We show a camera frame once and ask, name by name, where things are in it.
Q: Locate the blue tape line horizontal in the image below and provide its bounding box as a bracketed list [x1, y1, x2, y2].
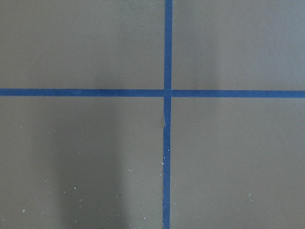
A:
[0, 88, 305, 98]

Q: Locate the blue tape line vertical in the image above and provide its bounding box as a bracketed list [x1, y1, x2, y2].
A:
[163, 0, 173, 229]

